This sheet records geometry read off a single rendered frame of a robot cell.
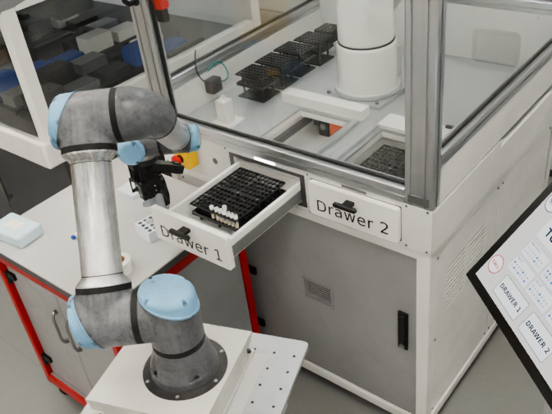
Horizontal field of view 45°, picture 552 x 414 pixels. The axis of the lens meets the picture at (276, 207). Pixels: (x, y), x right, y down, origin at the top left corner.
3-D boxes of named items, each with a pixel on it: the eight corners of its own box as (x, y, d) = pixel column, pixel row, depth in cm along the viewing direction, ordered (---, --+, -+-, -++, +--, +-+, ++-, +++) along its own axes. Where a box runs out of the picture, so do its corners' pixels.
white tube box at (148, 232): (150, 244, 201) (148, 234, 199) (136, 232, 206) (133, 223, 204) (184, 225, 207) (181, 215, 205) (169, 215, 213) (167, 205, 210)
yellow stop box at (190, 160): (188, 172, 218) (184, 152, 214) (173, 166, 222) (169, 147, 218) (200, 164, 221) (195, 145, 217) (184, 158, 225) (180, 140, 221)
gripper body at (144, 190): (132, 194, 201) (122, 159, 194) (156, 181, 205) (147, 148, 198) (145, 203, 196) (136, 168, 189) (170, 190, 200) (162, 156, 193)
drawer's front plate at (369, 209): (397, 244, 179) (397, 210, 173) (310, 213, 195) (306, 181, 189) (401, 241, 180) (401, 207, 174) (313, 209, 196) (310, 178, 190)
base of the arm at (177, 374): (207, 397, 141) (200, 363, 136) (140, 389, 145) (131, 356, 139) (227, 346, 153) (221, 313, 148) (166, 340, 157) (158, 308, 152)
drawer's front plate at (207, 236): (232, 271, 177) (225, 238, 171) (157, 237, 193) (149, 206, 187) (236, 267, 178) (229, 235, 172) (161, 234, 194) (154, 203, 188)
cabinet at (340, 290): (429, 447, 220) (435, 259, 175) (204, 327, 278) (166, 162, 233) (539, 282, 278) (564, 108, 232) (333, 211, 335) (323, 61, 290)
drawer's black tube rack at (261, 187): (238, 239, 185) (235, 221, 182) (193, 221, 195) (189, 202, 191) (287, 200, 199) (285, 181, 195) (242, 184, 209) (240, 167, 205)
